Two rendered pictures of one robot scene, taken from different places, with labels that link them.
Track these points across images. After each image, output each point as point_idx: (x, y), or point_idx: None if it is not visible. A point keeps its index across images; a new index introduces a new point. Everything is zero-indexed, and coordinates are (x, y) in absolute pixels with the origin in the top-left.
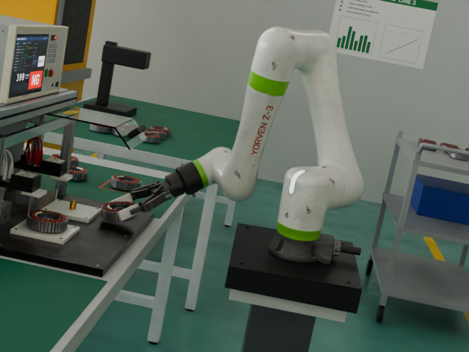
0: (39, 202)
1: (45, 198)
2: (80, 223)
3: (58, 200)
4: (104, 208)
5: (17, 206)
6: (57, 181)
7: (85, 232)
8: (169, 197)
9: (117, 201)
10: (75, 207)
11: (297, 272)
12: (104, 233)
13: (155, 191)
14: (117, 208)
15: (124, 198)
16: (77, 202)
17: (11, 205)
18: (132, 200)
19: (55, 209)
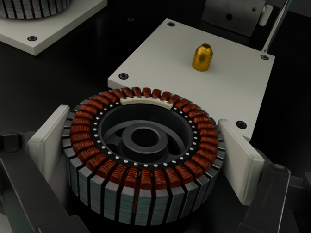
0: (251, 39)
1: (289, 52)
2: (105, 71)
3: (260, 55)
4: (132, 88)
5: (196, 8)
6: (282, 5)
7: (24, 64)
8: None
9: (225, 139)
10: (195, 64)
11: None
12: (7, 101)
13: (49, 229)
14: (157, 134)
15: (235, 155)
16: (307, 105)
17: (197, 3)
18: (245, 198)
19: (180, 37)
